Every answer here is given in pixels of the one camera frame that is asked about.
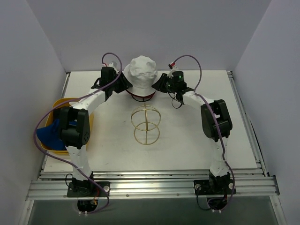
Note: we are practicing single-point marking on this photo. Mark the gold wire hat stand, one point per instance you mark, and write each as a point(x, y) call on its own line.
point(146, 120)

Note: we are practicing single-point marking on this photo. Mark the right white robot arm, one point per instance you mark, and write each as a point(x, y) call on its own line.
point(216, 122)

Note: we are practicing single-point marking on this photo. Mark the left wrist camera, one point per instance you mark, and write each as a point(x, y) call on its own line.
point(112, 64)

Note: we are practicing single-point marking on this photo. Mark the aluminium rail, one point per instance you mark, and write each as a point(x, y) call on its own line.
point(248, 126)
point(153, 184)

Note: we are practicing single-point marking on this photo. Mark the black wire hat stand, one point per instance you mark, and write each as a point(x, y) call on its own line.
point(141, 99)

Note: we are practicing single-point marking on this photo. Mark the red bucket hat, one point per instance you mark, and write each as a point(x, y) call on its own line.
point(150, 95)

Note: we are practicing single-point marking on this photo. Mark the blue bucket hat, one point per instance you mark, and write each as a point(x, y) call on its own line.
point(49, 136)

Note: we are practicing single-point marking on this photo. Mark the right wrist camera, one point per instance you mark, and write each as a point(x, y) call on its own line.
point(172, 66)

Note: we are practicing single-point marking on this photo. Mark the aluminium right side rail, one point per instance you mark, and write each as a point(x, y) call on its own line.
point(248, 126)

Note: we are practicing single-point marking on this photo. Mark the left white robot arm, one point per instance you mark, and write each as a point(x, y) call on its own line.
point(74, 121)

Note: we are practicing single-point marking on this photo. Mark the aluminium front rail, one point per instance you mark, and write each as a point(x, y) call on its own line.
point(153, 184)

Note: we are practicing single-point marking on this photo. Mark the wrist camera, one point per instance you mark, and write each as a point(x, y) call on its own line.
point(172, 66)
point(112, 64)

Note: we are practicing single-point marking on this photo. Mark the white bucket hat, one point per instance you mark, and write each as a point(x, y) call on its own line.
point(141, 72)

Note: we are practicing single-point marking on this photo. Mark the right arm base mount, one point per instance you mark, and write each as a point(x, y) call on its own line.
point(217, 197)

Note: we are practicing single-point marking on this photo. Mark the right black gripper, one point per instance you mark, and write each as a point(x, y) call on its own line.
point(164, 83)

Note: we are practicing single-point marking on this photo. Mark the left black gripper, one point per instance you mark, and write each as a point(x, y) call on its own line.
point(119, 82)

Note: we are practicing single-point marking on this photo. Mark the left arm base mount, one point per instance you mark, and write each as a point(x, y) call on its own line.
point(84, 188)

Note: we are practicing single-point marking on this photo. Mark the yellow plastic bin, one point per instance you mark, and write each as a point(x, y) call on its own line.
point(55, 115)

